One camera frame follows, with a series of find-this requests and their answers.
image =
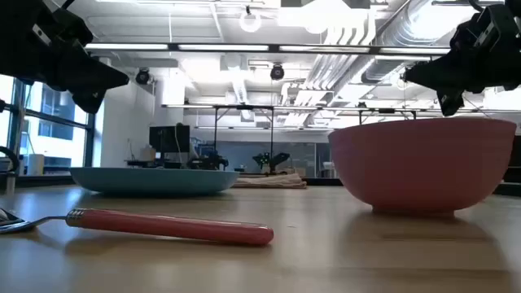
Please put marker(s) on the black metal frame stand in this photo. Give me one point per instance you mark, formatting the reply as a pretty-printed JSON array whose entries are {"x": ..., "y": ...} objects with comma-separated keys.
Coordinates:
[
  {"x": 244, "y": 107},
  {"x": 386, "y": 110}
]

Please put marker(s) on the black round ceiling fixture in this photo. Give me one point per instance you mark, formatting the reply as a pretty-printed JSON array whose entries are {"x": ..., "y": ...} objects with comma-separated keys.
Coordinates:
[
  {"x": 142, "y": 76},
  {"x": 277, "y": 72}
]

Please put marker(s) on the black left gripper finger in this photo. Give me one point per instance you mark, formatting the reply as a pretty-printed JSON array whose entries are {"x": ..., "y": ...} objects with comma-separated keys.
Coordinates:
[
  {"x": 89, "y": 101},
  {"x": 93, "y": 75}
]

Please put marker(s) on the pink bowl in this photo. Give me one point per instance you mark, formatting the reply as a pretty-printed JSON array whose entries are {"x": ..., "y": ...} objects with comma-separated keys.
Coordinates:
[{"x": 419, "y": 163}]

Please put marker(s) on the long white light bar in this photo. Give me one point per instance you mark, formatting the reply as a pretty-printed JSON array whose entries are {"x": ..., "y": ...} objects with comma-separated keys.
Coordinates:
[{"x": 224, "y": 47}]

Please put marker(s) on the blue plate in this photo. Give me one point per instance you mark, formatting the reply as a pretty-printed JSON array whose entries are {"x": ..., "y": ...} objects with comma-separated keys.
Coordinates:
[{"x": 154, "y": 179}]

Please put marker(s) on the background black robot arm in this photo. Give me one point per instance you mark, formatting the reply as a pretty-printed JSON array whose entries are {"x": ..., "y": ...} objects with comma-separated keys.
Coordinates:
[
  {"x": 209, "y": 162},
  {"x": 272, "y": 159}
]

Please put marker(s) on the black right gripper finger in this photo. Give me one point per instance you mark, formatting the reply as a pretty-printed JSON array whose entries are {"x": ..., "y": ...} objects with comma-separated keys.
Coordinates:
[
  {"x": 443, "y": 73},
  {"x": 451, "y": 101}
]

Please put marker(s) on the folded beige cloth napkin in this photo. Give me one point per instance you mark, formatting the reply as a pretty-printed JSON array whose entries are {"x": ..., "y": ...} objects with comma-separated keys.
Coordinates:
[{"x": 270, "y": 181}]

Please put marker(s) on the black computer monitor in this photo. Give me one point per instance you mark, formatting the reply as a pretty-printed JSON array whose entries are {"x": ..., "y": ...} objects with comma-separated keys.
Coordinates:
[{"x": 169, "y": 138}]

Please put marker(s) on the white cylindrical container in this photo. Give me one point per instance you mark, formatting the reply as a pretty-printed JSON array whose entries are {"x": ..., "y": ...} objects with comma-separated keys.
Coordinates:
[{"x": 36, "y": 164}]

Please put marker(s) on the silver ceiling air duct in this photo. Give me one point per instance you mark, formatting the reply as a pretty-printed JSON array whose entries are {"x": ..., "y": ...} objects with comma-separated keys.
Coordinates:
[{"x": 390, "y": 40}]

